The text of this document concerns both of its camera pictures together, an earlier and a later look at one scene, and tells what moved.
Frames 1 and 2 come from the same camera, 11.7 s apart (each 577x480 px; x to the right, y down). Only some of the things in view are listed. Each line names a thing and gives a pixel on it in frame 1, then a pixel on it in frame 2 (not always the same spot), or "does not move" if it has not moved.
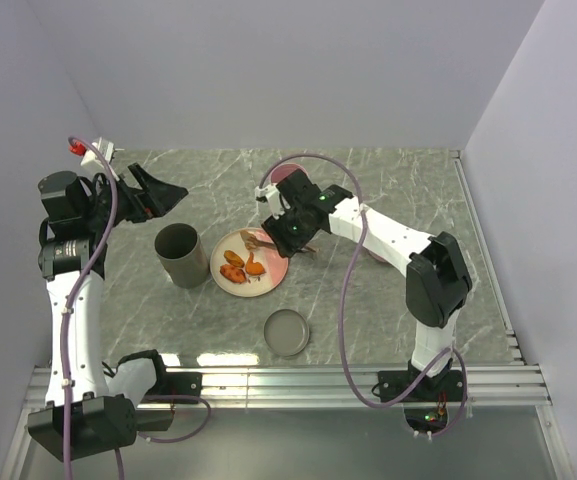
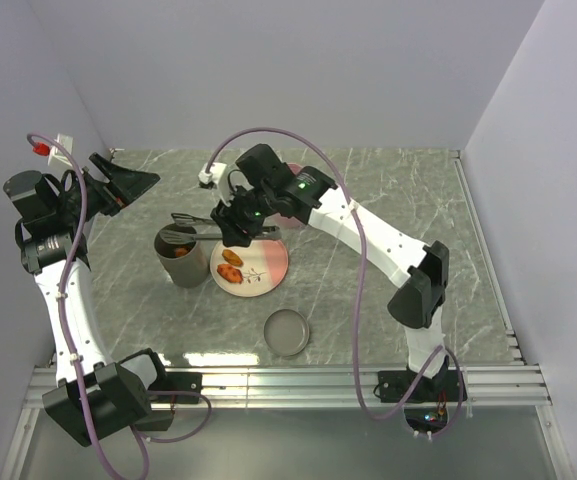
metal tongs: x=251 y=242 → x=202 y=228
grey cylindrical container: x=183 y=253 does not move
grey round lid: x=286 y=332 does not move
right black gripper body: x=287 y=223 → x=248 y=211
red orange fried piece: x=233 y=273 does not move
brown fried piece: x=234 y=259 does not move
